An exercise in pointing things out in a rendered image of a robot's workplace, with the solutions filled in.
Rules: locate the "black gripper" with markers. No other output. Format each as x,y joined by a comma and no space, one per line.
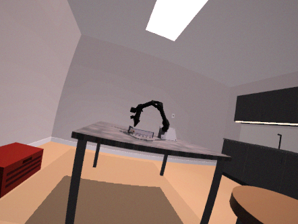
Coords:
136,120

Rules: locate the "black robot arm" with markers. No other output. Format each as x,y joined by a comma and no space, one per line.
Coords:
159,106

